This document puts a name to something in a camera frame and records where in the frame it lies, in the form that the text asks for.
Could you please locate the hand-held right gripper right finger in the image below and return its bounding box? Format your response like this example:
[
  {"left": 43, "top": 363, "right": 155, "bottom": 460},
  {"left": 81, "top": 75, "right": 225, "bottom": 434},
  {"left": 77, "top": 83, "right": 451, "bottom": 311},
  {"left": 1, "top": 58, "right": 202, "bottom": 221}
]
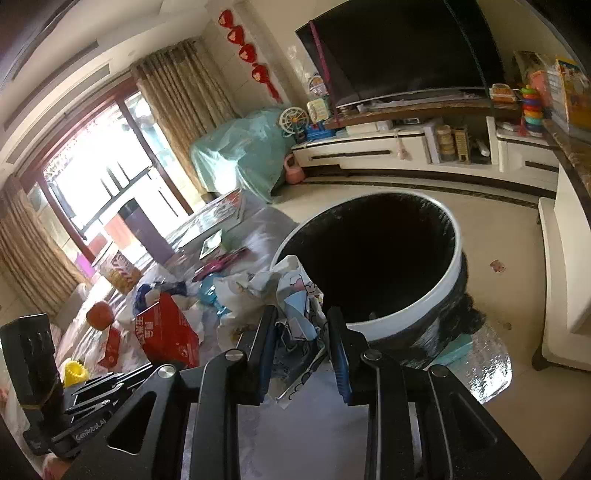
[{"left": 325, "top": 307, "right": 546, "bottom": 480}]

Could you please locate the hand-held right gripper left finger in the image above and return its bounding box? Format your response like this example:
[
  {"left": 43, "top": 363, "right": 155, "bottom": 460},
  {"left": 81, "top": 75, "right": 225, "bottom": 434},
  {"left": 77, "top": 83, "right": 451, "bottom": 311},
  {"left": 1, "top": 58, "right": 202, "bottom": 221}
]
[{"left": 60, "top": 305, "right": 280, "bottom": 480}]

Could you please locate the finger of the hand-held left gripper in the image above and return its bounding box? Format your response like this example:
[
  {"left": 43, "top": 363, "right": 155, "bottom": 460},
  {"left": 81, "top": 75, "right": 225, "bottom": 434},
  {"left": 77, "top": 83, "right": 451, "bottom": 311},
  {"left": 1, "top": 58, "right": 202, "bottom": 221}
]
[
  {"left": 65, "top": 383, "right": 136, "bottom": 418},
  {"left": 71, "top": 362, "right": 155, "bottom": 398}
]

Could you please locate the cartoon print wrapper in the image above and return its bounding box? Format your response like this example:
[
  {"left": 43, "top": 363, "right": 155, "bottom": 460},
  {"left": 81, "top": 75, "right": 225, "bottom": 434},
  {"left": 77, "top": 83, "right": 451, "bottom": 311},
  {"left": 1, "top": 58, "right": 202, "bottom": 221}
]
[{"left": 252, "top": 254, "right": 329, "bottom": 403}]

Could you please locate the red and white packet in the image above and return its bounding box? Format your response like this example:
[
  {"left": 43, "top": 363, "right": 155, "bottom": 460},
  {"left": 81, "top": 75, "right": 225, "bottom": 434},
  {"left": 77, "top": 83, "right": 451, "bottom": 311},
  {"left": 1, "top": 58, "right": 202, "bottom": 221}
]
[{"left": 99, "top": 323, "right": 136, "bottom": 370}]

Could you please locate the yellow plastic toy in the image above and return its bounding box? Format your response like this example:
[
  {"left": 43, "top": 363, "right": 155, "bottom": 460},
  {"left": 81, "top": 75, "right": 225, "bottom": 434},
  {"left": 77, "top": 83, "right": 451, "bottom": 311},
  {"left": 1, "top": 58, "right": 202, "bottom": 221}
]
[{"left": 62, "top": 360, "right": 89, "bottom": 387}]

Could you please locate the white plastic bag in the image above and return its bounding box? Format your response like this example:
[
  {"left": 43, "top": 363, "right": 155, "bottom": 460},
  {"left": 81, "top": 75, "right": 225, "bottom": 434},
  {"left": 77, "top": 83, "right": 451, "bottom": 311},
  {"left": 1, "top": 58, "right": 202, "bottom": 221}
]
[{"left": 215, "top": 272, "right": 269, "bottom": 343}]

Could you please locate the red apple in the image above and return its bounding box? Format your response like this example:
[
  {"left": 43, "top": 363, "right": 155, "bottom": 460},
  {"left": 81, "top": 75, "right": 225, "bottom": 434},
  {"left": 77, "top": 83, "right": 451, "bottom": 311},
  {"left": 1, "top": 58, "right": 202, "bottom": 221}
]
[{"left": 87, "top": 301, "right": 114, "bottom": 330}]

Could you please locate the red cardboard box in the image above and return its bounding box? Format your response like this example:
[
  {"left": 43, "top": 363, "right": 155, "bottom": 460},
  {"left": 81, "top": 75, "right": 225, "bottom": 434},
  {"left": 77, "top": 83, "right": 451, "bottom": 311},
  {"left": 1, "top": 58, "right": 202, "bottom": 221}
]
[{"left": 134, "top": 292, "right": 200, "bottom": 367}]

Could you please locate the blue plastic piece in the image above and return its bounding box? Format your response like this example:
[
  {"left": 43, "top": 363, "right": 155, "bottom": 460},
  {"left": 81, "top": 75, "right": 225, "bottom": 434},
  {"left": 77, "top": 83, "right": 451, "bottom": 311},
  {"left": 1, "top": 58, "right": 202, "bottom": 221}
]
[{"left": 198, "top": 276, "right": 232, "bottom": 319}]

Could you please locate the blue and white bag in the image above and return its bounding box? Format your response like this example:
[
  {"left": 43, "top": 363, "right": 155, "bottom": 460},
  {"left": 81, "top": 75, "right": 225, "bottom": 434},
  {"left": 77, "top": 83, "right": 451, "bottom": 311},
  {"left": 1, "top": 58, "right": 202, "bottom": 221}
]
[{"left": 134, "top": 281, "right": 188, "bottom": 315}]

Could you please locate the pink toy packet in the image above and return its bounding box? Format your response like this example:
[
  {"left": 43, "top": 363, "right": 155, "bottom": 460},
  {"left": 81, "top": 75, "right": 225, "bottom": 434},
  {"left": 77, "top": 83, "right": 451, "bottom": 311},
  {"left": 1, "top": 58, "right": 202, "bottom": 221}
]
[{"left": 191, "top": 249, "right": 248, "bottom": 282}]

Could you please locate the beige patterned curtain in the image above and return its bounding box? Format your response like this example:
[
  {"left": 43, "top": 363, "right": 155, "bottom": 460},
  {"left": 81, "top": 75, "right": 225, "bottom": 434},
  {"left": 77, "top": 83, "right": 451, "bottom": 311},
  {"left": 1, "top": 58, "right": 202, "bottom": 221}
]
[
  {"left": 131, "top": 39, "right": 241, "bottom": 217},
  {"left": 0, "top": 180, "right": 93, "bottom": 319}
]

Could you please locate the teal paper packet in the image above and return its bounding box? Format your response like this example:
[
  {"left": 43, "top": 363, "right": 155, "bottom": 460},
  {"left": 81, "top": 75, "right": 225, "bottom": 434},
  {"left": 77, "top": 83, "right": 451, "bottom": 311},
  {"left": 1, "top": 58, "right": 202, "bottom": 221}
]
[{"left": 434, "top": 335, "right": 474, "bottom": 370}]

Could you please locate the green cardboard box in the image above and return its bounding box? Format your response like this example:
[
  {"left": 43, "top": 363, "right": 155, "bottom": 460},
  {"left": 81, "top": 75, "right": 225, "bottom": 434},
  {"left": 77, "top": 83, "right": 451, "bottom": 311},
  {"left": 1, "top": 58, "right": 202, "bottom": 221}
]
[{"left": 199, "top": 233, "right": 225, "bottom": 259}]

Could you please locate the silver foil sheet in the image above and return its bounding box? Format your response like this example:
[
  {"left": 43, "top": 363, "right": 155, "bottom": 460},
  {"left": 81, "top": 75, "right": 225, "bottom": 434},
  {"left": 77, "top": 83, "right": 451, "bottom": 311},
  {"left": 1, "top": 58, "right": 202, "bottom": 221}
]
[{"left": 462, "top": 323, "right": 511, "bottom": 407}]

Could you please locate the purple thermos bottle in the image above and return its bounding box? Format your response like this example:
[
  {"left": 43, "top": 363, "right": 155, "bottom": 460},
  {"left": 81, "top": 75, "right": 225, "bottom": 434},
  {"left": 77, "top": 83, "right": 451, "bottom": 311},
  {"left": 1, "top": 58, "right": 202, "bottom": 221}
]
[{"left": 117, "top": 196, "right": 174, "bottom": 268}]

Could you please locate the red cover picture book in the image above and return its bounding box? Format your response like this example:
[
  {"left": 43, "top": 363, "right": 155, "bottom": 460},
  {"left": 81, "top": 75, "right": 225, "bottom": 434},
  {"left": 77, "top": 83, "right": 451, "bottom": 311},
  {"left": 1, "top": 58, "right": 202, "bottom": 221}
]
[{"left": 166, "top": 189, "right": 246, "bottom": 250}]

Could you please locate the pink kettlebell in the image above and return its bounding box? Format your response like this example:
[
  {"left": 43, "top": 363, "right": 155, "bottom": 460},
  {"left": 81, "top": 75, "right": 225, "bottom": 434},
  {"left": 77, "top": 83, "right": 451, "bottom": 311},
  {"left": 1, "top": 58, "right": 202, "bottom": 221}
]
[{"left": 283, "top": 154, "right": 304, "bottom": 184}]

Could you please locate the sliding glass door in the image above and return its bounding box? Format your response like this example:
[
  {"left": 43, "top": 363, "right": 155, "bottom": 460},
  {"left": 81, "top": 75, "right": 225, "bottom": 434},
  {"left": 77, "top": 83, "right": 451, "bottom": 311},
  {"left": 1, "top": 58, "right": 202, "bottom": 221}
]
[{"left": 32, "top": 78, "right": 195, "bottom": 259}]

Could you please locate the teal plastic covered furniture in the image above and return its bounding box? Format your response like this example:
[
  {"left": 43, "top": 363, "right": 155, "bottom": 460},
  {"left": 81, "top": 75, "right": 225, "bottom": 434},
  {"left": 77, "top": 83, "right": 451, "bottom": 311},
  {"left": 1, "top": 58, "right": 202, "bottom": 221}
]
[{"left": 190, "top": 107, "right": 296, "bottom": 204}]

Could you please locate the white television cabinet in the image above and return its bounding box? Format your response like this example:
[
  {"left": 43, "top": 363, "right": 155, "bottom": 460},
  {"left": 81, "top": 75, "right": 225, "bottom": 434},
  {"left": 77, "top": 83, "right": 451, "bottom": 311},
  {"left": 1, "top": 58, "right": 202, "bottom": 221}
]
[{"left": 291, "top": 99, "right": 561, "bottom": 195}]

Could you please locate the white ferris wheel toy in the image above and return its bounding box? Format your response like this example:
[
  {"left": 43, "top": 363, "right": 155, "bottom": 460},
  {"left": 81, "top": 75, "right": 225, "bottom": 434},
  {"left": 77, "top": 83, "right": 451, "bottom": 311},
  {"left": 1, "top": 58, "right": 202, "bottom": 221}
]
[{"left": 278, "top": 106, "right": 309, "bottom": 141}]

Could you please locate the white side cabinet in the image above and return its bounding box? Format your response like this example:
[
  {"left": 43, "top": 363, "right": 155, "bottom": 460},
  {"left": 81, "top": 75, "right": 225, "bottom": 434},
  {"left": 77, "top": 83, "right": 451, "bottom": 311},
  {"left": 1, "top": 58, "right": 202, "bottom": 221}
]
[{"left": 531, "top": 115, "right": 591, "bottom": 372}]

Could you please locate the stack of round tins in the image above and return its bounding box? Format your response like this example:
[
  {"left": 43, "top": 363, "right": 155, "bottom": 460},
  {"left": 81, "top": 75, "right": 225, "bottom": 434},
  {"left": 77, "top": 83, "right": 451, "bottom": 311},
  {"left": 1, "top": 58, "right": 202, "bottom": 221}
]
[{"left": 436, "top": 124, "right": 456, "bottom": 162}]

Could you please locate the tan slatted holder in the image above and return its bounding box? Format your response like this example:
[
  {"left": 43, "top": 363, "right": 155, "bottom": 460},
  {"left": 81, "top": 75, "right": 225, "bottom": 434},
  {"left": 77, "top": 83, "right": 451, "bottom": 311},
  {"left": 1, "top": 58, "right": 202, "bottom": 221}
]
[{"left": 455, "top": 129, "right": 472, "bottom": 165}]

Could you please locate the orange toy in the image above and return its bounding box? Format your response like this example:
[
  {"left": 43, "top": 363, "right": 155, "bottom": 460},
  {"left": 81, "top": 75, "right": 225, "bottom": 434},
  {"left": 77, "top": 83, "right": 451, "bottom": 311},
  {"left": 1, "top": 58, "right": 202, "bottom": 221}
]
[{"left": 489, "top": 83, "right": 520, "bottom": 105}]

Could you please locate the black flat television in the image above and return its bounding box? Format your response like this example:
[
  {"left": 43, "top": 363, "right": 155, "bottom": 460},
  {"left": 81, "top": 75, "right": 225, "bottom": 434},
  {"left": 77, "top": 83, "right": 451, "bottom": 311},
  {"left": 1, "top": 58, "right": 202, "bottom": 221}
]
[{"left": 295, "top": 0, "right": 506, "bottom": 109}]

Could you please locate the pink toy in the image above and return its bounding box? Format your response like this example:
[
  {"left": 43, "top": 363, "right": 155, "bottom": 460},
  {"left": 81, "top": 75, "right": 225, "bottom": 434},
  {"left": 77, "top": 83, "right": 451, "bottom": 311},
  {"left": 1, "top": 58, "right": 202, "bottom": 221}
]
[{"left": 529, "top": 69, "right": 553, "bottom": 100}]

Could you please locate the colourful picture book stack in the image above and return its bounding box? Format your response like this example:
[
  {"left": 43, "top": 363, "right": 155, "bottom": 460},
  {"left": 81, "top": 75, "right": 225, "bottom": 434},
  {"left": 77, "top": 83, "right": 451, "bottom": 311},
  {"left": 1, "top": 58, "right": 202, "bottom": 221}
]
[{"left": 551, "top": 55, "right": 591, "bottom": 134}]

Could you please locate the red hanging ornament string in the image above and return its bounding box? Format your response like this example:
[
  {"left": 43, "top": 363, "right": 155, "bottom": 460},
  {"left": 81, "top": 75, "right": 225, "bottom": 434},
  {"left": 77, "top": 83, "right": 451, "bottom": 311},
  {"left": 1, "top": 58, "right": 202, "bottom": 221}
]
[{"left": 218, "top": 8, "right": 283, "bottom": 102}]

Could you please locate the rainbow stacking ring toy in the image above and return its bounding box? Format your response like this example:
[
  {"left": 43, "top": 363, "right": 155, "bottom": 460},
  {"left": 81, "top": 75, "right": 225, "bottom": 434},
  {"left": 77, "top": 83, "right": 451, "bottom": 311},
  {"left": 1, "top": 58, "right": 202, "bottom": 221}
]
[{"left": 521, "top": 85, "right": 546, "bottom": 134}]

